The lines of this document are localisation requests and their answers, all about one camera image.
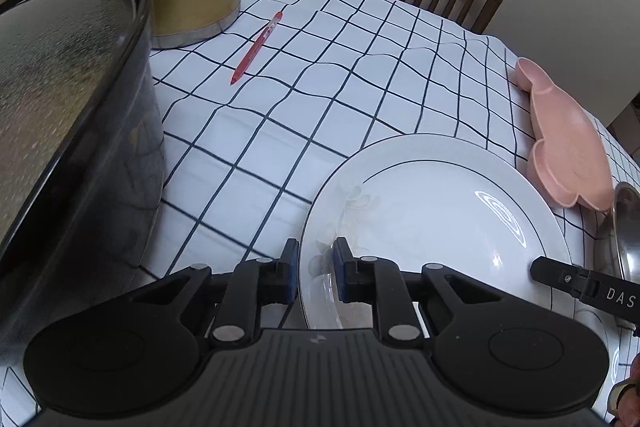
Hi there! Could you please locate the large steel bowl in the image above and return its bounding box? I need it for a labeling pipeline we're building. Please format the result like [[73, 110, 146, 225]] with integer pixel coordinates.
[[593, 182, 640, 284]]

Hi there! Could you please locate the white ceramic plate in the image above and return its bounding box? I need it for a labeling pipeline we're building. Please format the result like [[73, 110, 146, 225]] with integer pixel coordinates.
[[298, 133, 612, 388]]

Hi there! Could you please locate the pink mouse-shaped plate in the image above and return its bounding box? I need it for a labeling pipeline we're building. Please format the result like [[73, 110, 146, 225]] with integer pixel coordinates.
[[512, 57, 614, 212]]

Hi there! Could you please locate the person's right hand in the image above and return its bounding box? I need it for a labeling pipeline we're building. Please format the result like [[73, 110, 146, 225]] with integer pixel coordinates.
[[608, 355, 640, 427]]

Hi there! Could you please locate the black cooking pot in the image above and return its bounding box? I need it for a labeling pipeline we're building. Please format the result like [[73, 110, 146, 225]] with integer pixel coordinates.
[[1, 0, 165, 365]]

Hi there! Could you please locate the red pen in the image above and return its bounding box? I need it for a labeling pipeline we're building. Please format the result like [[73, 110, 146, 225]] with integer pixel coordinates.
[[230, 11, 283, 86]]

